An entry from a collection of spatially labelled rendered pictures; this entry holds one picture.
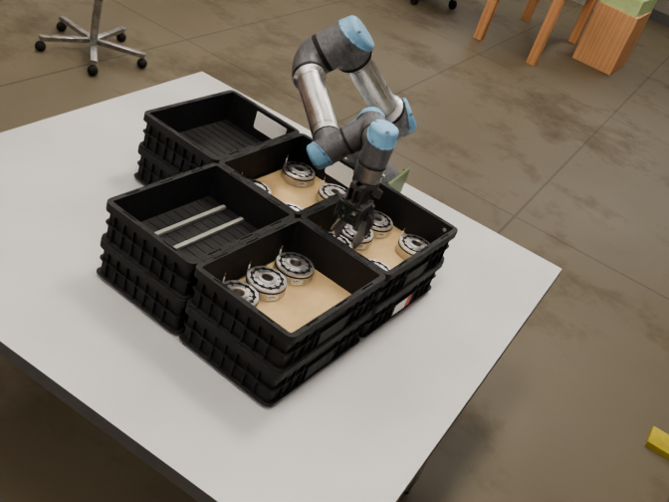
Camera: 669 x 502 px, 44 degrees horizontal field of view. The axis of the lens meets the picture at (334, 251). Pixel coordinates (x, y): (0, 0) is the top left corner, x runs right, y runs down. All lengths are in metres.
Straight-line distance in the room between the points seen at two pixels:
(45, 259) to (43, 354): 0.34
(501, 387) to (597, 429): 0.42
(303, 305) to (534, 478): 1.42
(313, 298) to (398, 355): 0.30
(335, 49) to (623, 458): 1.99
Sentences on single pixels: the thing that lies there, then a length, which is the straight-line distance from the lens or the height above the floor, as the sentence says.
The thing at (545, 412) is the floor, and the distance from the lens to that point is 3.46.
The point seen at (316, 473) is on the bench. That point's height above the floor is 0.70.
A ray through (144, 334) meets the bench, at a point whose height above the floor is 0.70.
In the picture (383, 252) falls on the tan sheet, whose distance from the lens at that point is 2.34.
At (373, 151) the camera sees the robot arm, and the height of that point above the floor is 1.19.
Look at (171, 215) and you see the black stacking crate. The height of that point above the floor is 0.83.
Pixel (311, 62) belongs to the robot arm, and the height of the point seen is 1.20.
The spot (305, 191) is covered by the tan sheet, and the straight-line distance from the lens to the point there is 2.49.
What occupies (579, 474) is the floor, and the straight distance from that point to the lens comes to 3.30.
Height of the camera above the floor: 2.05
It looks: 33 degrees down
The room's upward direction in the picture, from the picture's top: 20 degrees clockwise
